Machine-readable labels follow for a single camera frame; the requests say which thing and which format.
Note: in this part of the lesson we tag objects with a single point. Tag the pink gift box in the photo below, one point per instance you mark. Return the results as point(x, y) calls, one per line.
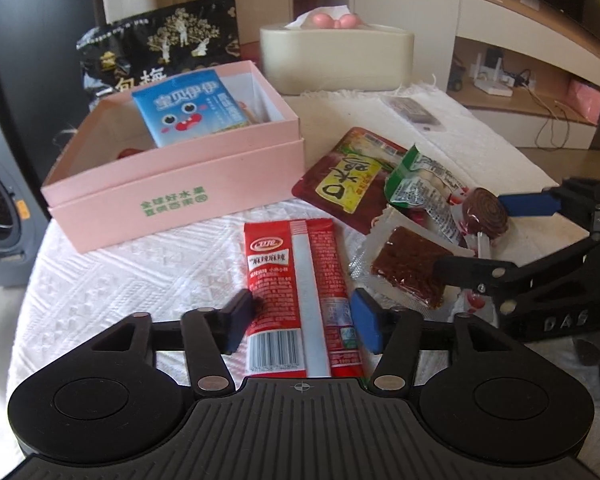
point(585, 102)

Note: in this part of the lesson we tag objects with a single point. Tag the dark clear-wrapped snack bar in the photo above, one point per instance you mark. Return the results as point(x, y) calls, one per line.
point(412, 110)

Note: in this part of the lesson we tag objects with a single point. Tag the white router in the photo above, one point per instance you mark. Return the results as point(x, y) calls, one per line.
point(492, 85)

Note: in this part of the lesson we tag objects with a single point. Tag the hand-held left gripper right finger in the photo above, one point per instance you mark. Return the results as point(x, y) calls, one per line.
point(366, 317)

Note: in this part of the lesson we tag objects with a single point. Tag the white wall socket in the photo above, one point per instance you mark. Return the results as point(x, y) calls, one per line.
point(531, 3)

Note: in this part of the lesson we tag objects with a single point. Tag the round dark red swirl snack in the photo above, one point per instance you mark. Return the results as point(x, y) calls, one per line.
point(485, 212)

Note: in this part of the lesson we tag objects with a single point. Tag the tall black cabinet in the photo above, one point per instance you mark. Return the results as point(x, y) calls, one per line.
point(30, 60)

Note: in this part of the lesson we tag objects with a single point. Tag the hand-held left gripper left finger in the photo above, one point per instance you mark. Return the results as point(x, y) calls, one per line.
point(237, 320)

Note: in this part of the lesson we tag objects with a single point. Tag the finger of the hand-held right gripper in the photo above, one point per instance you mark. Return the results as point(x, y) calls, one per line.
point(465, 270)
point(527, 204)

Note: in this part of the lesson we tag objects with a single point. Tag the black gold-printed snack bag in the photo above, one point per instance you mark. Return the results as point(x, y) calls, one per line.
point(145, 40)

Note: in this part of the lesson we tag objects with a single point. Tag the green white snack packet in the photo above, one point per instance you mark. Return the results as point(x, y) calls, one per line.
point(425, 185)

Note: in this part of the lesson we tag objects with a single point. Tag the light blue cartoon packet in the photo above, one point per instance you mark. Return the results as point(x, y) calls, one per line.
point(190, 110)

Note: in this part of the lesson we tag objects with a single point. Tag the white tissue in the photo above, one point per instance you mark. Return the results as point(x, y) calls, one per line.
point(305, 17)

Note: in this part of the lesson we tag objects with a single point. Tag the grey washing machine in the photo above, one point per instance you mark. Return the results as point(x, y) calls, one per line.
point(0, 240)

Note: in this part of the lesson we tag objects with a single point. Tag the dark red packet yellow label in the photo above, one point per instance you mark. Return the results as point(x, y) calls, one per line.
point(345, 180)

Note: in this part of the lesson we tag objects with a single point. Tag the wooden media shelf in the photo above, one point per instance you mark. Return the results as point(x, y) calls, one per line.
point(530, 45)

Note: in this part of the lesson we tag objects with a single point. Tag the clear packet brown square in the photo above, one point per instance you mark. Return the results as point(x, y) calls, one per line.
point(405, 260)

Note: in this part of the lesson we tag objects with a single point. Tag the cream tissue box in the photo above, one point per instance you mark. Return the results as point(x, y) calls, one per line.
point(335, 60)

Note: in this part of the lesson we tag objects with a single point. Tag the pink cardboard box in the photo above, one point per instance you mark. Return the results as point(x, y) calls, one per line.
point(180, 185)

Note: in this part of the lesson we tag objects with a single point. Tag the white textured tablecloth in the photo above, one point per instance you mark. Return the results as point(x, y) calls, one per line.
point(130, 280)

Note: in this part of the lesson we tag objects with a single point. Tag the black power adapter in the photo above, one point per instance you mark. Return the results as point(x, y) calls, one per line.
point(492, 56)

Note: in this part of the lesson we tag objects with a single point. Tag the red white candy wrapper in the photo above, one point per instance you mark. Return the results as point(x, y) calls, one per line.
point(475, 303)

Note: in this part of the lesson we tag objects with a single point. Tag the pink bow ornament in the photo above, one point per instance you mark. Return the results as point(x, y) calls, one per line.
point(332, 21)

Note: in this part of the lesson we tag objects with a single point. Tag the long red spicy strip packet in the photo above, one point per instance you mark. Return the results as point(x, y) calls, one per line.
point(275, 270)

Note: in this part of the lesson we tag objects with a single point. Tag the toy car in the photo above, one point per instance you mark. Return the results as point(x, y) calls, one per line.
point(456, 77)

